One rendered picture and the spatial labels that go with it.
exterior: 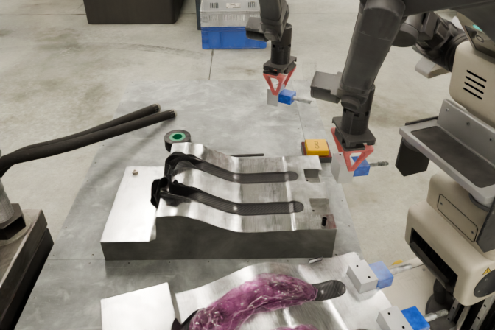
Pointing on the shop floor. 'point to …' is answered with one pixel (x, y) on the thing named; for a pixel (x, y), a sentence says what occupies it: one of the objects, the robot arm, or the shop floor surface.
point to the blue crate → (228, 38)
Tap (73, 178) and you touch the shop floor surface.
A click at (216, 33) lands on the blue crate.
